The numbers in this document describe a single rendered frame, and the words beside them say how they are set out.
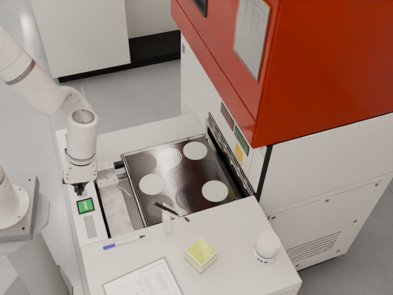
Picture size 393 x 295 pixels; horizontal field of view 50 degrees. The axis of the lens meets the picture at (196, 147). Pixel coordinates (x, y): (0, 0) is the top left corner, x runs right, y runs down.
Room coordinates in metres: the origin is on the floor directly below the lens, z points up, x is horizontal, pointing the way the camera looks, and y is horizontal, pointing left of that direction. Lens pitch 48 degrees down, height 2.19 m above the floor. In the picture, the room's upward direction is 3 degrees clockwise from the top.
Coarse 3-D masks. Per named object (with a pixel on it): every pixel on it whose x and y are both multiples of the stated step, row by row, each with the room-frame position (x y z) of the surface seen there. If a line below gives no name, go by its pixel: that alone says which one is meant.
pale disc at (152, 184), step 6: (150, 174) 1.00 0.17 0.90; (156, 174) 1.01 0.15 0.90; (144, 180) 0.97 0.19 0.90; (150, 180) 0.98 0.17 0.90; (156, 180) 0.98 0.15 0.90; (162, 180) 0.98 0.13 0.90; (144, 186) 0.95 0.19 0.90; (150, 186) 0.95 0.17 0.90; (156, 186) 0.95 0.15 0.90; (162, 186) 0.95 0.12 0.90; (144, 192) 0.92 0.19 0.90; (150, 192) 0.92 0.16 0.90; (156, 192) 0.92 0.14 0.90
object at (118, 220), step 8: (96, 176) 1.00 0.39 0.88; (112, 176) 1.00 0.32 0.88; (104, 192) 0.93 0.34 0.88; (112, 192) 0.93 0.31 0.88; (120, 192) 0.93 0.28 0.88; (104, 200) 0.89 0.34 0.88; (112, 200) 0.89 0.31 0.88; (120, 200) 0.89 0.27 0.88; (104, 208) 0.85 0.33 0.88; (112, 208) 0.85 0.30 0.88; (120, 208) 0.86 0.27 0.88; (112, 216) 0.82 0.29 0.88; (120, 216) 0.82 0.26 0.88; (128, 216) 0.82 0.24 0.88; (112, 224) 0.79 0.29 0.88; (120, 224) 0.79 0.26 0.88; (128, 224) 0.79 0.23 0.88; (112, 232) 0.75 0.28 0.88
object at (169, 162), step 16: (176, 144) 1.17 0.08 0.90; (128, 160) 1.07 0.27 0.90; (144, 160) 1.07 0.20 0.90; (160, 160) 1.08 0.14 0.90; (176, 160) 1.08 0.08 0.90; (192, 160) 1.09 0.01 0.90; (208, 160) 1.09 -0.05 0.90; (176, 176) 1.00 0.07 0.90; (192, 176) 1.01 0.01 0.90; (208, 176) 1.01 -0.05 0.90; (224, 176) 1.01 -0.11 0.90; (160, 192) 0.92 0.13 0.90; (176, 192) 0.93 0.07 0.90; (192, 192) 0.93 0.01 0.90; (144, 208) 0.85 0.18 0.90; (160, 208) 0.85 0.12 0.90; (176, 208) 0.85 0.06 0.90; (192, 208) 0.86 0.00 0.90; (208, 208) 0.86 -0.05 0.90
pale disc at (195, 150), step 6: (192, 144) 1.18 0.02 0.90; (198, 144) 1.18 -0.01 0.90; (186, 150) 1.14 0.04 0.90; (192, 150) 1.14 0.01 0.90; (198, 150) 1.14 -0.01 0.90; (204, 150) 1.14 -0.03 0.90; (186, 156) 1.11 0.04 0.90; (192, 156) 1.11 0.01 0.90; (198, 156) 1.11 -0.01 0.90; (204, 156) 1.11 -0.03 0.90
